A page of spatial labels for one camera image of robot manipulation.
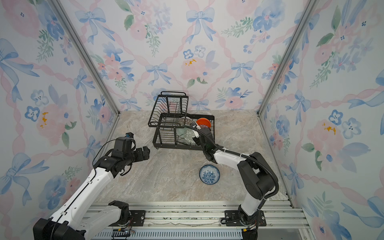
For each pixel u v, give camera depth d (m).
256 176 0.47
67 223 0.39
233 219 0.73
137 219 0.73
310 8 0.69
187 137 0.94
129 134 0.72
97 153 0.98
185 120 1.09
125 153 0.61
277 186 0.44
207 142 0.69
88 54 0.87
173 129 0.85
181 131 1.04
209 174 0.88
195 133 0.80
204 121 1.03
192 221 0.73
